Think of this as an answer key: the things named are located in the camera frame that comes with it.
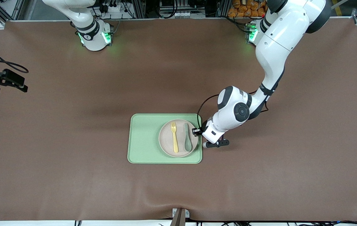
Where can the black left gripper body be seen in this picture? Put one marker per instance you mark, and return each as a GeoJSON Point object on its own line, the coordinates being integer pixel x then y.
{"type": "Point", "coordinates": [201, 129]}

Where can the grey-green plastic spoon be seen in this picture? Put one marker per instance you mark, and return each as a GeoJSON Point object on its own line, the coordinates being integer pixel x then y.
{"type": "Point", "coordinates": [188, 142]}

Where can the yellow plastic fork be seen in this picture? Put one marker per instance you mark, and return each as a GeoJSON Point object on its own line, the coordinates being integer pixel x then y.
{"type": "Point", "coordinates": [175, 141]}

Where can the round beige plate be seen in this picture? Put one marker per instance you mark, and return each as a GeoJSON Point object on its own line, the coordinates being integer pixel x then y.
{"type": "Point", "coordinates": [166, 138]}

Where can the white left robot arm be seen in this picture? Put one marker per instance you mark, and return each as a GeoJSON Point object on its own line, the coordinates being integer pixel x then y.
{"type": "Point", "coordinates": [279, 37]}

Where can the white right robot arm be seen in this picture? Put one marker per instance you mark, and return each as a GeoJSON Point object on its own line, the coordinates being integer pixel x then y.
{"type": "Point", "coordinates": [93, 37]}

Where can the light green rectangular tray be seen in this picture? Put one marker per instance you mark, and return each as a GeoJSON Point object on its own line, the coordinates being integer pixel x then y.
{"type": "Point", "coordinates": [144, 141]}

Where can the white terminal block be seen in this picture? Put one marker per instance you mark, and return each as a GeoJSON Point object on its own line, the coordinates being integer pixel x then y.
{"type": "Point", "coordinates": [175, 14]}

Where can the white power strip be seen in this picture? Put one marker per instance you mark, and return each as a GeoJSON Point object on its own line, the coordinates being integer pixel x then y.
{"type": "Point", "coordinates": [115, 8]}

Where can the orange bread pile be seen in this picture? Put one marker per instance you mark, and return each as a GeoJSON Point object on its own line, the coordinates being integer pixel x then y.
{"type": "Point", "coordinates": [244, 9]}

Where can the metal table edge bracket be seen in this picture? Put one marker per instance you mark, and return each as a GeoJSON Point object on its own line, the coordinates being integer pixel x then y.
{"type": "Point", "coordinates": [187, 213]}

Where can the brown metal post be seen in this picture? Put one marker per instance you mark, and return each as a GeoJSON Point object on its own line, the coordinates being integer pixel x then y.
{"type": "Point", "coordinates": [178, 219]}

